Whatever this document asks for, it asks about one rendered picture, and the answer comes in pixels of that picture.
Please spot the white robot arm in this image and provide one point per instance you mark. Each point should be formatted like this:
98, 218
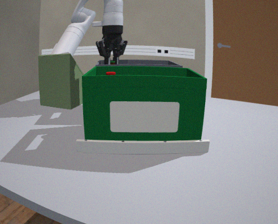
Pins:
72, 36

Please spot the green crate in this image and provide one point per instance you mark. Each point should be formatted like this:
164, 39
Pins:
133, 105

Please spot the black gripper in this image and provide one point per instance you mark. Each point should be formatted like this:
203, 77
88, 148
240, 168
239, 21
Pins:
113, 41

